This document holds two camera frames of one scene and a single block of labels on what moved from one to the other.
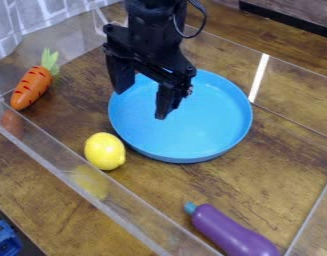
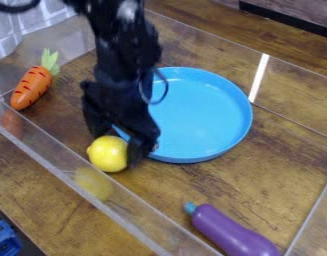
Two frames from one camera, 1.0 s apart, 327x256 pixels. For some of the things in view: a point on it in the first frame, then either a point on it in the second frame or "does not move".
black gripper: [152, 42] to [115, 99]
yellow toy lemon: [104, 151] does not move
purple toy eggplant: [236, 240] does not move
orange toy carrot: [35, 81] does not move
